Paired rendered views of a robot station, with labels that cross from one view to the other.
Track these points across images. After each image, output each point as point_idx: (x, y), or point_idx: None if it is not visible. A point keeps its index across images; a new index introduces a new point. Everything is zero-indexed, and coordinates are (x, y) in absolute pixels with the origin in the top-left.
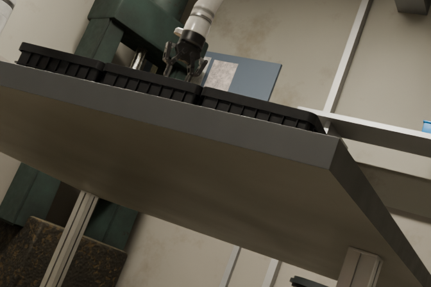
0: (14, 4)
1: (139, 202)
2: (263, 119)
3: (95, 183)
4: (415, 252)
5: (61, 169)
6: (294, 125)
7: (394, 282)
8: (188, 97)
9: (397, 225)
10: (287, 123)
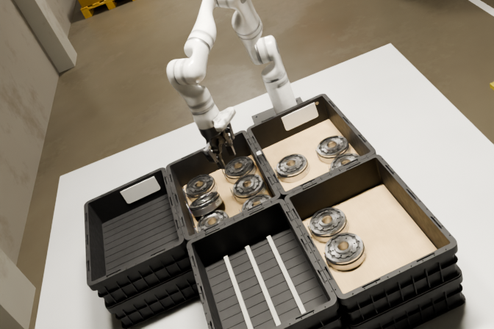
0: (265, 79)
1: None
2: (122, 198)
3: None
4: (42, 284)
5: None
6: (101, 206)
7: None
8: (176, 171)
9: (49, 240)
10: (105, 205)
